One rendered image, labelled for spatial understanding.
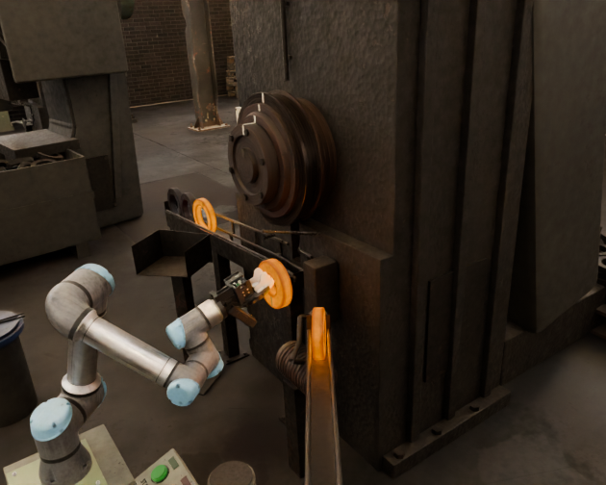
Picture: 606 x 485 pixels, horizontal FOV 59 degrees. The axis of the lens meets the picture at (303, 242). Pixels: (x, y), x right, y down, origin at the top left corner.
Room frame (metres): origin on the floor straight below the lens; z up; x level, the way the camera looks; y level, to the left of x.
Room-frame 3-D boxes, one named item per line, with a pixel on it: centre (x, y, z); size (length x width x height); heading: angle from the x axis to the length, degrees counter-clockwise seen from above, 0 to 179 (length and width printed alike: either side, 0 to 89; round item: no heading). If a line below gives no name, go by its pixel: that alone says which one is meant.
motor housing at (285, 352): (1.52, 0.01, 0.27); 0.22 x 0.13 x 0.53; 33
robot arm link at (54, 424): (1.29, 0.77, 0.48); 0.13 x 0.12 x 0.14; 167
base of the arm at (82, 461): (1.28, 0.77, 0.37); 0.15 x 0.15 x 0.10
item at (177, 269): (2.15, 0.57, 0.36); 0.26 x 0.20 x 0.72; 68
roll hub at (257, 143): (1.82, 0.16, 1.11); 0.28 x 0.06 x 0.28; 33
